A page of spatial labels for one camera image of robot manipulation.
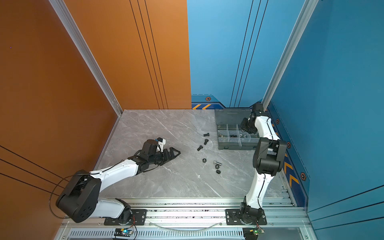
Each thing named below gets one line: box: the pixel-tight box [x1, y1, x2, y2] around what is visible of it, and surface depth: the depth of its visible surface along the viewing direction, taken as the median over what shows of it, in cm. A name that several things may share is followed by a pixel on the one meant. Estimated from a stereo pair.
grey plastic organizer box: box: [214, 109, 260, 150], surface depth 104 cm
